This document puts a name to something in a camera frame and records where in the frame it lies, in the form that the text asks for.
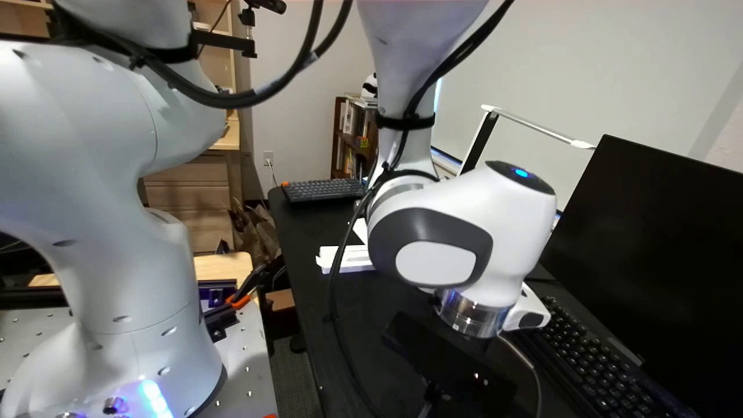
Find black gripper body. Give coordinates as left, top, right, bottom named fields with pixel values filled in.
left=419, top=375, right=506, bottom=418

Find black keyboard blue backlight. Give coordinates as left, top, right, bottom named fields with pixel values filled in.
left=509, top=301, right=699, bottom=418

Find flat white plastic box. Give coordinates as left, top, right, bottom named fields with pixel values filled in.
left=313, top=241, right=377, bottom=278

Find black computer monitor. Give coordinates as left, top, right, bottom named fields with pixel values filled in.
left=540, top=132, right=743, bottom=418

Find small black keyboard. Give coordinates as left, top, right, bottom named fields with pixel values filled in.
left=278, top=177, right=368, bottom=207

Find small blue device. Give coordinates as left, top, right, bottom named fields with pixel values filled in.
left=197, top=280, right=238, bottom=317

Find dark wooden bookshelf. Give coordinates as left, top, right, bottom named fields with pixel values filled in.
left=329, top=93, right=391, bottom=184

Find white desk lamp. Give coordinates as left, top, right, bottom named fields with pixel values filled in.
left=457, top=103, right=600, bottom=178

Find panda plush toy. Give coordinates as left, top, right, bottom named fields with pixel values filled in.
left=360, top=72, right=383, bottom=105

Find light wooden shelf unit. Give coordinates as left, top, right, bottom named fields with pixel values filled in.
left=126, top=0, right=268, bottom=255

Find white roller blind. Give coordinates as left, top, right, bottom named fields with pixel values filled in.
left=430, top=0, right=743, bottom=213

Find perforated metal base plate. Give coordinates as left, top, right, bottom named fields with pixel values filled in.
left=0, top=298, right=281, bottom=418

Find red and black wires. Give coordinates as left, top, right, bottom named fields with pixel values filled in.
left=202, top=262, right=270, bottom=328

